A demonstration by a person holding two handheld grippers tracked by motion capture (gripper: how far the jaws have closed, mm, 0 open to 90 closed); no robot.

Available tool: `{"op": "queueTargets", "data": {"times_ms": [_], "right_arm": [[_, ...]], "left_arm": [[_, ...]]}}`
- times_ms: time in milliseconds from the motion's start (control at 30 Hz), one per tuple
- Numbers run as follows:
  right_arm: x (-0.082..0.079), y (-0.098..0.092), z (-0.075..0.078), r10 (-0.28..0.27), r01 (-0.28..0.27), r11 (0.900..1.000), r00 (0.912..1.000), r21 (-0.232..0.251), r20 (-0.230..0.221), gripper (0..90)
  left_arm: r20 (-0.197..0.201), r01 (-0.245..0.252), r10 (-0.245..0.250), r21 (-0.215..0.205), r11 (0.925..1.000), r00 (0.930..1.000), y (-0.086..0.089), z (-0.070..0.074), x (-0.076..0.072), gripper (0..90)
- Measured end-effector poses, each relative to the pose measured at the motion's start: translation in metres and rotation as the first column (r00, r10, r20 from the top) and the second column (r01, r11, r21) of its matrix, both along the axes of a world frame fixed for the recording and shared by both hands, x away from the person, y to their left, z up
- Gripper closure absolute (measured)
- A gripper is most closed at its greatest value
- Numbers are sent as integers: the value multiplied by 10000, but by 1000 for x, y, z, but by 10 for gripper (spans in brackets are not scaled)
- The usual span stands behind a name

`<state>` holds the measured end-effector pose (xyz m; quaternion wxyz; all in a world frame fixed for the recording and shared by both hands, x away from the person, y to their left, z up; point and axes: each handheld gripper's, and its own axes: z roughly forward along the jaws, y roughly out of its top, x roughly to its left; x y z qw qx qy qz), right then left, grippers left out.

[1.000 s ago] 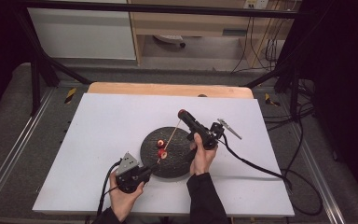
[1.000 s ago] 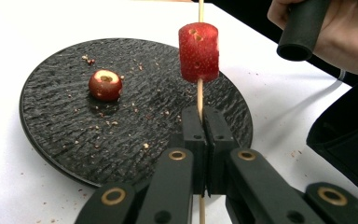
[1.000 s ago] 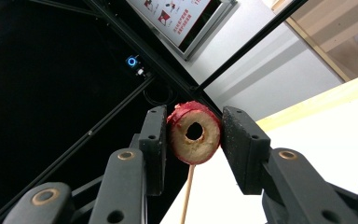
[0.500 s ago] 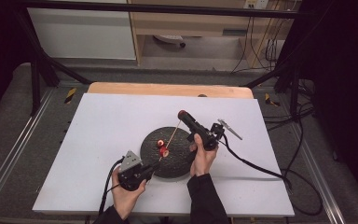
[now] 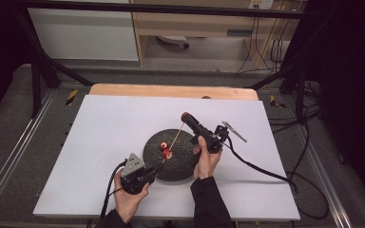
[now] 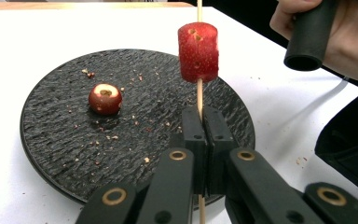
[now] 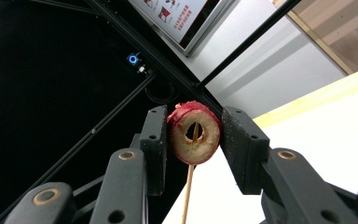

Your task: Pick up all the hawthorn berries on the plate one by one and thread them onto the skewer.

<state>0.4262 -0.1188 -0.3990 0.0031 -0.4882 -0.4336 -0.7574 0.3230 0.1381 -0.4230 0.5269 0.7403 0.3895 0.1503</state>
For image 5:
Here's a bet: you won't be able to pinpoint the light wooden desk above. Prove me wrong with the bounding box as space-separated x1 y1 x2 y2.
128 0 300 68

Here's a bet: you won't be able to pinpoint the black metal frame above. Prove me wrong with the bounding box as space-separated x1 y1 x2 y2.
11 0 313 125

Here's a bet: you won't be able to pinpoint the yellow black tape strip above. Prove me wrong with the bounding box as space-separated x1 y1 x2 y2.
65 88 79 106
269 94 287 110

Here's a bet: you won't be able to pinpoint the round black plate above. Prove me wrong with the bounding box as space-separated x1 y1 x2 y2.
143 128 202 182

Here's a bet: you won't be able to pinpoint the thin bamboo skewer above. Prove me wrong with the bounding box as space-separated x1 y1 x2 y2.
162 123 185 164

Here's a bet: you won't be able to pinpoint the white table board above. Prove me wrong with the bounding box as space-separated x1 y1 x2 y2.
32 94 301 221

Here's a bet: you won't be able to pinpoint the aluminium floor rail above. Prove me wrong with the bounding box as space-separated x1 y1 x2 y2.
0 88 58 217
293 123 355 228

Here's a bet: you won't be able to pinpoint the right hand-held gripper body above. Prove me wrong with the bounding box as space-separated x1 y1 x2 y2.
191 121 248 155

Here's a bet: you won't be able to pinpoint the person's left hand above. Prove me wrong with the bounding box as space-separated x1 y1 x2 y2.
112 169 150 224

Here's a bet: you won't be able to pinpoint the black floor cables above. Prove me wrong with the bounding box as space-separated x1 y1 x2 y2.
266 80 322 135

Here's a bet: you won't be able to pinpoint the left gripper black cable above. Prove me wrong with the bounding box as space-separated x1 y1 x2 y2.
100 160 128 220

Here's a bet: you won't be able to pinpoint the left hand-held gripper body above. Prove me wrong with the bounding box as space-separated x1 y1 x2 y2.
119 152 157 196

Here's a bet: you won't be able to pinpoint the white cabinet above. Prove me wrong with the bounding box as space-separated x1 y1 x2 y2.
28 7 140 62

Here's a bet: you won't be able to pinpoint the white power strip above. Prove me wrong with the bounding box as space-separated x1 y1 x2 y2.
248 0 276 10

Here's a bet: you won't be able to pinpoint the person's right hand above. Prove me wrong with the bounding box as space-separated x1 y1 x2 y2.
192 135 223 181

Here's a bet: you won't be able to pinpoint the white chair base with caster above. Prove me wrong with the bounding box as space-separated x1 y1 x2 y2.
156 34 191 49

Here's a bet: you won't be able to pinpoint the hanging black cables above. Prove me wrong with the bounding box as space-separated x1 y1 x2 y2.
235 14 294 76

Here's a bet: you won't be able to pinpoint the wooden table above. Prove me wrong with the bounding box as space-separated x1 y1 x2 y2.
88 83 259 102

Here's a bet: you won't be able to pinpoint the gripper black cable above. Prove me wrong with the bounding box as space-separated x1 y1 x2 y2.
100 160 128 220
222 135 331 220

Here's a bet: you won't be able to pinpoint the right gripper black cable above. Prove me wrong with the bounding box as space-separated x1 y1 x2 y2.
222 135 331 220

